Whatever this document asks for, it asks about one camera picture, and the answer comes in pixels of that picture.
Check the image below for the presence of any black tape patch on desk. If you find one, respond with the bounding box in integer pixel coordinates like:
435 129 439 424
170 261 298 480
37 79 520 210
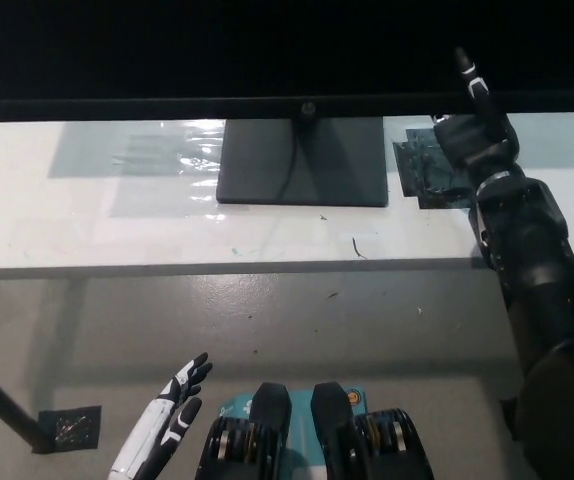
391 126 474 211

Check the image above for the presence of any clear plastic film sheet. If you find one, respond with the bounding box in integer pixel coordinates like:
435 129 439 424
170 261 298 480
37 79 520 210
48 117 229 221

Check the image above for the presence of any black desk leg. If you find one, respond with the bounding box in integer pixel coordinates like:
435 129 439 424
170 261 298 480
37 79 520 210
0 351 51 451

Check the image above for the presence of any right robot hand black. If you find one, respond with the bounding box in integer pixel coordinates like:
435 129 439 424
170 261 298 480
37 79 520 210
430 46 522 190

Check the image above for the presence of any black HP computer monitor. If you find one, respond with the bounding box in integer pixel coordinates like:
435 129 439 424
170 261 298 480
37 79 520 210
0 0 574 207

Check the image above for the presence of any black floor tape patch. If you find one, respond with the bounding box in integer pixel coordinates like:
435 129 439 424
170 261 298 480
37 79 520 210
35 404 103 454

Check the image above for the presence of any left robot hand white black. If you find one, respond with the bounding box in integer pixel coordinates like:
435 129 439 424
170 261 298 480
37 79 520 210
107 351 215 480

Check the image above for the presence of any black monitor cable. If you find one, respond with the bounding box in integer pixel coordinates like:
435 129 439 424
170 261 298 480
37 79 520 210
277 115 314 202

